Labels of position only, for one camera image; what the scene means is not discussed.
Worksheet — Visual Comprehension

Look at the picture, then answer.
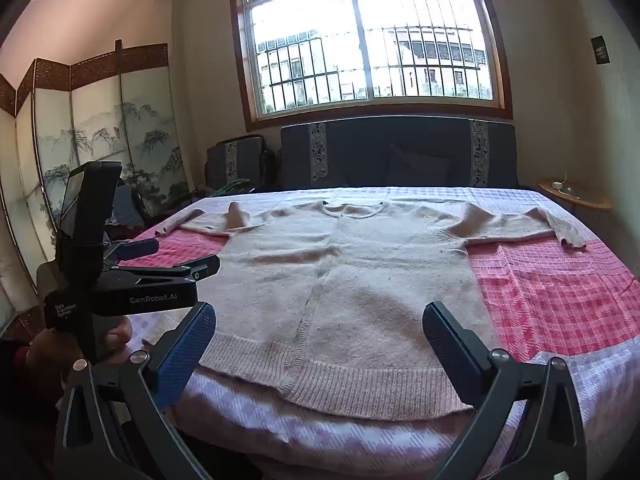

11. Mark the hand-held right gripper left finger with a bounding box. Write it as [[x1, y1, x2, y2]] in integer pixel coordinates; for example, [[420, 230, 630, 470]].
[[52, 301, 218, 480]]

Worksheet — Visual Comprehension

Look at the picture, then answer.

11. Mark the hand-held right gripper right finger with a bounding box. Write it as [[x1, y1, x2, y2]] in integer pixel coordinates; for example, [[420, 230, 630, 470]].
[[422, 301, 588, 480]]

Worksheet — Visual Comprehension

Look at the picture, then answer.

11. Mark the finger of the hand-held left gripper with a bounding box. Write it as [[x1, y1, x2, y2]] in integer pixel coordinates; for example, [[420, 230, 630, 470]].
[[102, 255, 221, 285], [105, 238, 161, 265]]

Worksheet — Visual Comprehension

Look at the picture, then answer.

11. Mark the beige knitted sweater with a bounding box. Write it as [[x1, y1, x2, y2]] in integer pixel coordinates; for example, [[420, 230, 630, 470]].
[[154, 200, 588, 421]]

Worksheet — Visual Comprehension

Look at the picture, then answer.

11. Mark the person's left forearm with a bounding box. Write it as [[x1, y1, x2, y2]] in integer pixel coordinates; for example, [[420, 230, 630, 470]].
[[0, 340, 63, 431]]

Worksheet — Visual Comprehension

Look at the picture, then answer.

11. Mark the person's left hand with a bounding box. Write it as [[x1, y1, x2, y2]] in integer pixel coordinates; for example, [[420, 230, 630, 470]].
[[25, 317, 134, 391]]

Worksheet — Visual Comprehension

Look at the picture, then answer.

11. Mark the pink checked bedsheet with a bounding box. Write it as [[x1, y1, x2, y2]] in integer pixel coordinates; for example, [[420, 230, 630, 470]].
[[117, 186, 640, 480]]

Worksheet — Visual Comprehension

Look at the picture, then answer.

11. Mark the dark blue cushioned chair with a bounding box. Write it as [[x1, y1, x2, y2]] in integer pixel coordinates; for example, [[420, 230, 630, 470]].
[[206, 135, 275, 192]]

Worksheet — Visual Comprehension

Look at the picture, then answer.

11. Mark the painted folding screen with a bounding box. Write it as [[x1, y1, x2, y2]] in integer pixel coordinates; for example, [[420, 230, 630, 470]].
[[0, 40, 193, 331]]

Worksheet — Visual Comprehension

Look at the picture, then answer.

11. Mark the round wooden side table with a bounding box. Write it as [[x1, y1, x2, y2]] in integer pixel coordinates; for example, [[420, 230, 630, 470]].
[[536, 178, 613, 212]]

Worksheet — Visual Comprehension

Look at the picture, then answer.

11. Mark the dark upholstered headboard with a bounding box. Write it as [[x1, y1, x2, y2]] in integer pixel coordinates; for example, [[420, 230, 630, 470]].
[[280, 116, 518, 192]]

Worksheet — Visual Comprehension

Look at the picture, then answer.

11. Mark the green cord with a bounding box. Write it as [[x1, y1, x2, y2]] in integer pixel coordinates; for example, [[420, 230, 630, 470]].
[[209, 179, 257, 197]]

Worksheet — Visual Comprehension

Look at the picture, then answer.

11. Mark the barred window with wooden frame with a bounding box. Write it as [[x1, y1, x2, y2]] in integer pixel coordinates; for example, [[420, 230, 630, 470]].
[[229, 0, 514, 133]]

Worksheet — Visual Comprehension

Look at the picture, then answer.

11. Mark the black wall switch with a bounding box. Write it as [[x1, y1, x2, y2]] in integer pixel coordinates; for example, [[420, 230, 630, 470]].
[[591, 35, 612, 65]]

